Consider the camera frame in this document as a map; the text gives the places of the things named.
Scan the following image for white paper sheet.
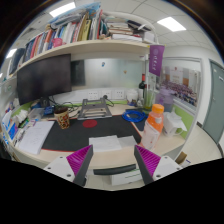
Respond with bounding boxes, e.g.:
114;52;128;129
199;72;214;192
118;135;138;150
88;134;123;154

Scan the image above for white wall socket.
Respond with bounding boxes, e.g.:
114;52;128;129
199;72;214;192
87;89;100;100
101;89;113;100
113;88;125;100

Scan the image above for white shelf with books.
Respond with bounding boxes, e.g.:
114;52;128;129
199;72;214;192
6;1;161;78

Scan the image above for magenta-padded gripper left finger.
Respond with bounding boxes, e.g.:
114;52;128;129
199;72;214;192
43;144;94;187

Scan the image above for patterned yellow red cup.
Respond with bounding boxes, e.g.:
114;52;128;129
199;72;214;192
53;107;72;130

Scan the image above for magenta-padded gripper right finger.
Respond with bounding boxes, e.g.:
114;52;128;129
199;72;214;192
133;144;183;185

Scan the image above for grey door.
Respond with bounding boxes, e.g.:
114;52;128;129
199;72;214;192
202;59;224;144

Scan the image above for purple hanging banner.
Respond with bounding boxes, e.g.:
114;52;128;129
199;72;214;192
148;44;166;78

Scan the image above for open white notebook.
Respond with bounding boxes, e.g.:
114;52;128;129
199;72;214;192
17;120;56;156

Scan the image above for clear tall glass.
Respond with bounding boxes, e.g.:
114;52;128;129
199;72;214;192
143;88;156;111

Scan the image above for orange drink bottle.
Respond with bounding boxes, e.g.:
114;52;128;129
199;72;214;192
139;103;166;152

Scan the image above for framed group photo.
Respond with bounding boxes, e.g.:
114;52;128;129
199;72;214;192
159;64;201;108

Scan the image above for black monitor cables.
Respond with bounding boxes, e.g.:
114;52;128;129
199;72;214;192
48;96;81;113

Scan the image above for translucent purple water bottle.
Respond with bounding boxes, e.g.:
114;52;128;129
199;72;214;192
155;88;175;113

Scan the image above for dark wine bottle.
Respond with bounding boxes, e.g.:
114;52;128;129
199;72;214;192
138;73;147;99

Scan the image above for flat round red coaster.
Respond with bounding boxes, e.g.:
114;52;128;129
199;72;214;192
82;119;99;129

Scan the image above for rectangular ceiling light panel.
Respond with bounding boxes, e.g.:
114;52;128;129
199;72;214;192
156;16;187;33
49;1;77;18
5;48;18;60

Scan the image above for white crumpled plastic bag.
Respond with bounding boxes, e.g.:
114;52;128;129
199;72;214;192
162;111;188;138

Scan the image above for black computer monitor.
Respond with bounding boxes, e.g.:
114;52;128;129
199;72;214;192
16;53;73;108

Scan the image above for white round container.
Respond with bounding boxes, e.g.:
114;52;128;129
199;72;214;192
126;89;139;104

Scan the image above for clear plastic box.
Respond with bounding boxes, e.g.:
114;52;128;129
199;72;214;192
28;108;44;121

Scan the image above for large black desk mat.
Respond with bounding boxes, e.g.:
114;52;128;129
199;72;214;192
41;114;148;153

